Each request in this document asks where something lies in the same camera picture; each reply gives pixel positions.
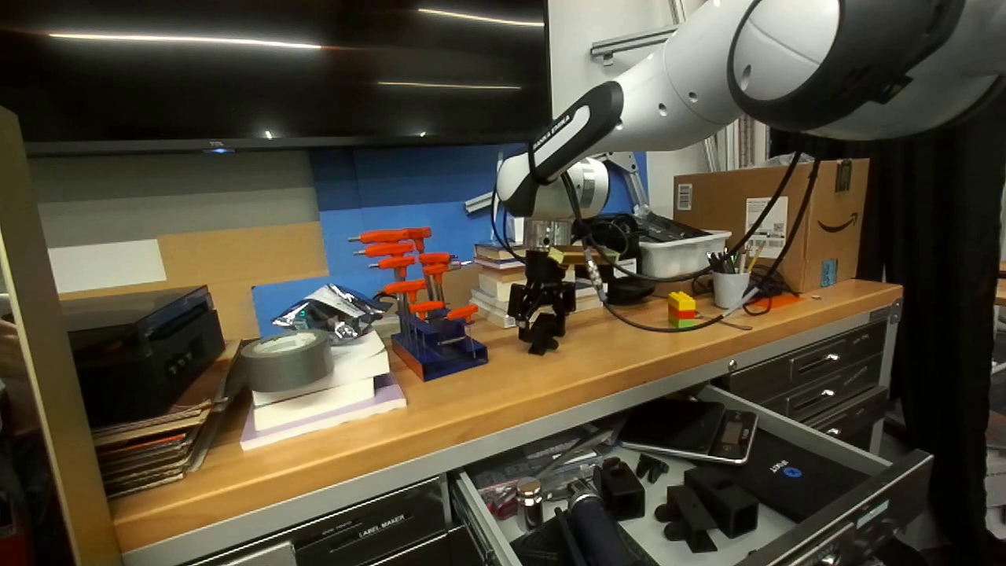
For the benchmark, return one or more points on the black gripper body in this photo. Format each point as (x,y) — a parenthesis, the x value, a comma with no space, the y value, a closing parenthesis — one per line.
(544,284)

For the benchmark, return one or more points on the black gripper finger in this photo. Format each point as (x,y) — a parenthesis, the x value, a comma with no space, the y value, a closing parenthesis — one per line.
(562,321)
(523,321)

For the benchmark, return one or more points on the black bracket part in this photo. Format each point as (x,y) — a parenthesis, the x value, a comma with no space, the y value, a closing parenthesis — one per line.
(543,333)

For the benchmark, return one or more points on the metal drawer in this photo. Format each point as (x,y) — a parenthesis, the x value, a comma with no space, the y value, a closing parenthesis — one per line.
(514,497)

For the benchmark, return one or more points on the black angled part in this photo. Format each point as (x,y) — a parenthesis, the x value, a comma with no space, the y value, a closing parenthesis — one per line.
(683,516)

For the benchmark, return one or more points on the black cube block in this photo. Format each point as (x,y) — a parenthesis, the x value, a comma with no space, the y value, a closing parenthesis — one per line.
(731,505)

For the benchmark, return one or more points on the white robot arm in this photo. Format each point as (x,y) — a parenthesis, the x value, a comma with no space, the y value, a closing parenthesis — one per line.
(844,70)

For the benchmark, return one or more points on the black tablet in drawer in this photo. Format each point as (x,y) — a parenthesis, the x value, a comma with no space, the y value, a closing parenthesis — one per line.
(693,427)

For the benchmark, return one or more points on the black block in drawer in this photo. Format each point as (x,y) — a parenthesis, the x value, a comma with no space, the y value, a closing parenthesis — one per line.
(621,488)

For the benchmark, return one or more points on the stack of books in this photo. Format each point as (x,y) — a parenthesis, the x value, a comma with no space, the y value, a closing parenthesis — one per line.
(495,275)

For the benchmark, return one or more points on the colourful toy brick stack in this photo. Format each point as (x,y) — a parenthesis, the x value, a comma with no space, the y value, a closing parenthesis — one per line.
(683,309)

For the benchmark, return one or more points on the white plastic bin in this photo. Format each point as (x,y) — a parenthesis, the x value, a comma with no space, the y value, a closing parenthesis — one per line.
(673,249)

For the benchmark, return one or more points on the white pen cup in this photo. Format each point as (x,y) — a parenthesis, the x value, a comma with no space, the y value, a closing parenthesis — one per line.
(731,289)

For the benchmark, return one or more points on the small black clip part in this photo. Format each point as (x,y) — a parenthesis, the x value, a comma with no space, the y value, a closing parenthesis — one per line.
(650,466)

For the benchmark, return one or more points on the crumpled silver foil bag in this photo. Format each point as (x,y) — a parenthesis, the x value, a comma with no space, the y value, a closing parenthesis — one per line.
(334,309)

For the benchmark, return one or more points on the dark blue flashlight case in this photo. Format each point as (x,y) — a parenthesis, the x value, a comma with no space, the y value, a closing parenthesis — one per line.
(591,535)

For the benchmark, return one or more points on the cardboard shipping box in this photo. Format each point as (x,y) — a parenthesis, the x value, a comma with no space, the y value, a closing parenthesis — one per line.
(809,213)

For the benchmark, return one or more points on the black box blue logo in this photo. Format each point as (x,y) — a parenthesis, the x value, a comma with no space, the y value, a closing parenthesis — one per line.
(792,480)

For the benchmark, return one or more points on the black device box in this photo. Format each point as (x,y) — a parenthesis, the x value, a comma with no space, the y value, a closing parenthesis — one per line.
(136,353)

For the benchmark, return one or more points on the orange handled tool set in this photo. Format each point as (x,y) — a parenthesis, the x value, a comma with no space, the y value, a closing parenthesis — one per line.
(433,333)

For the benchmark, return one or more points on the grey duct tape roll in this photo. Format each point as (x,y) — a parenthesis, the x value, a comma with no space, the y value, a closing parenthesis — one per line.
(289,360)

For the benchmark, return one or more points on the black wall monitor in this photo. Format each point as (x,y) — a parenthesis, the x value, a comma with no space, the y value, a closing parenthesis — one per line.
(214,77)

